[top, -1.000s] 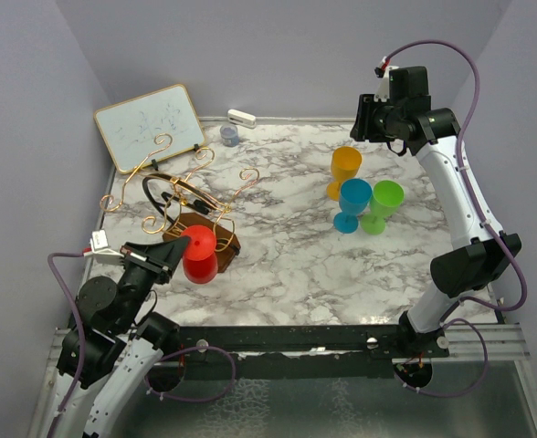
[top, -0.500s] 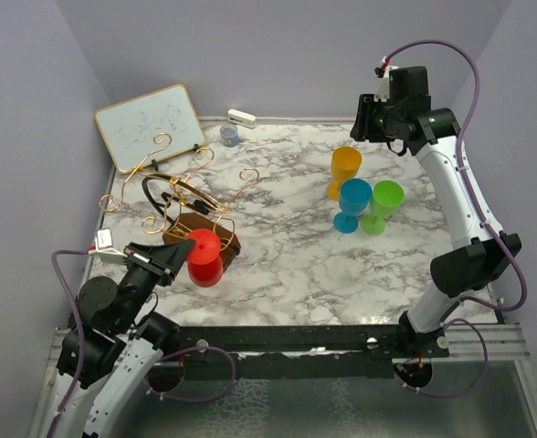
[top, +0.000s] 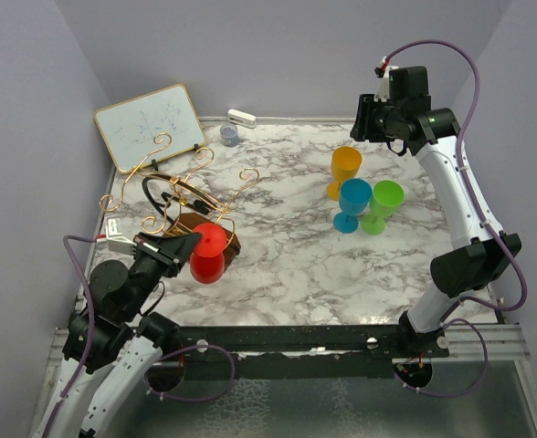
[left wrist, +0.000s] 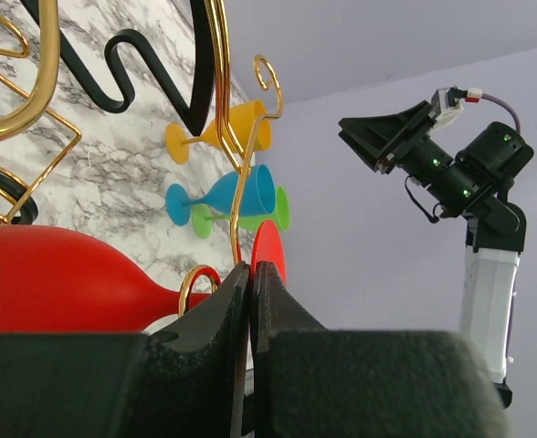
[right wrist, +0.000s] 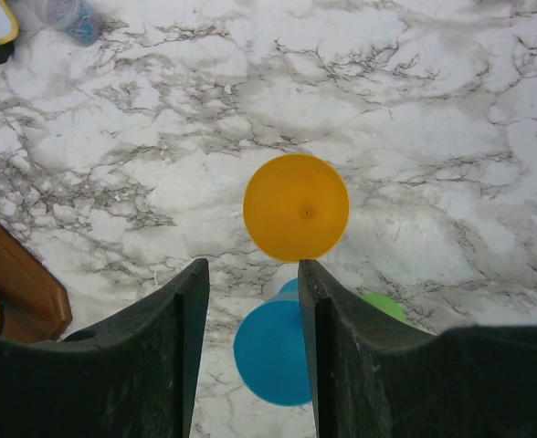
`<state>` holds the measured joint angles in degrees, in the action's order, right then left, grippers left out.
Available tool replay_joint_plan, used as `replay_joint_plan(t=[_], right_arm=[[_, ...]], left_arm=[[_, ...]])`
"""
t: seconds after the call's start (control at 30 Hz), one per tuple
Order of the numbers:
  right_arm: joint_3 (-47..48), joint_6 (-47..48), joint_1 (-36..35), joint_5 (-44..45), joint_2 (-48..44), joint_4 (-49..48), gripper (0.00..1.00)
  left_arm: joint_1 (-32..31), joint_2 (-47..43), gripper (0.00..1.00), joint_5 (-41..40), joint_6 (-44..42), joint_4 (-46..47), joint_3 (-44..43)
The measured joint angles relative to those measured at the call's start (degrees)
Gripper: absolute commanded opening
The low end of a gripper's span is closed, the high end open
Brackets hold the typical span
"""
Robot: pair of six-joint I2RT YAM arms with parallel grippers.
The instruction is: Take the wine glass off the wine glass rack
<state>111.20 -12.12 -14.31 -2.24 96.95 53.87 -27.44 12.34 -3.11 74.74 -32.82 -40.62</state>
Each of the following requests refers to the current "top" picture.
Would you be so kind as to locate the gold wire glass rack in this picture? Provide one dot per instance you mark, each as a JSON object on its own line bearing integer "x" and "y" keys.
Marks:
{"x": 177, "y": 201}

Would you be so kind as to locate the small blue-lidded jar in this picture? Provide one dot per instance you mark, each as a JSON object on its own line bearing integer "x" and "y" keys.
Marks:
{"x": 229, "y": 135}

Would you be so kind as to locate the white eraser block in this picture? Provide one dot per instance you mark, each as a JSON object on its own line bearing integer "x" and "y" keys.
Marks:
{"x": 241, "y": 118}

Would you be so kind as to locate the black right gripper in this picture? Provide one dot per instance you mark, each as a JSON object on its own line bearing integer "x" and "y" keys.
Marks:
{"x": 363, "y": 129}

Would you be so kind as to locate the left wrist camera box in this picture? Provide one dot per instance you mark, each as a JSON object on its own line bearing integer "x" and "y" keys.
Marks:
{"x": 114, "y": 239}

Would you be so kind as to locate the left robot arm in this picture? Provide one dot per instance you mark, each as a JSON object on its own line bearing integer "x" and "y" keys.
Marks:
{"x": 112, "y": 342}

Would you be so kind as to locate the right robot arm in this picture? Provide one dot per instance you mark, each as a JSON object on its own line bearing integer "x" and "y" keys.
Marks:
{"x": 401, "y": 109}

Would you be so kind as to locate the black front mounting rail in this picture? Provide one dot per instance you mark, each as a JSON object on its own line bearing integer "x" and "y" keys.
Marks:
{"x": 379, "y": 342}

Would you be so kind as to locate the blue plastic wine glass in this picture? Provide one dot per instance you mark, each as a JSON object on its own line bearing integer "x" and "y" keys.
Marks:
{"x": 354, "y": 196}

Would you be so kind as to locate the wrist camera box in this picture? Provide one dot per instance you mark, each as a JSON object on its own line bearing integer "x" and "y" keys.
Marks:
{"x": 382, "y": 71}
{"x": 114, "y": 239}

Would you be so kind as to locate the green plastic wine glass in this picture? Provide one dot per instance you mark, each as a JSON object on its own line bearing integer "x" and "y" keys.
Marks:
{"x": 387, "y": 197}

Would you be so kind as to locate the small whiteboard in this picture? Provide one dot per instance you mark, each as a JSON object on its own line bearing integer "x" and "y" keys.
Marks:
{"x": 153, "y": 127}

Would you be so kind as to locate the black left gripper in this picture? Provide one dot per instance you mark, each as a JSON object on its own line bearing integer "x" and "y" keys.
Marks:
{"x": 168, "y": 250}

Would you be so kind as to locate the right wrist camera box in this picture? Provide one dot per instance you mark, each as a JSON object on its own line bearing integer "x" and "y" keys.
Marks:
{"x": 382, "y": 71}

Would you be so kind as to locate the yellow plastic wine glass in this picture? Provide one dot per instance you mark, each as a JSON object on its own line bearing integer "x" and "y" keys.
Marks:
{"x": 345, "y": 164}

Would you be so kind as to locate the red plastic wine glass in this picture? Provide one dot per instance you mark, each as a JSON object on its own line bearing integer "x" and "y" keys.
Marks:
{"x": 207, "y": 262}

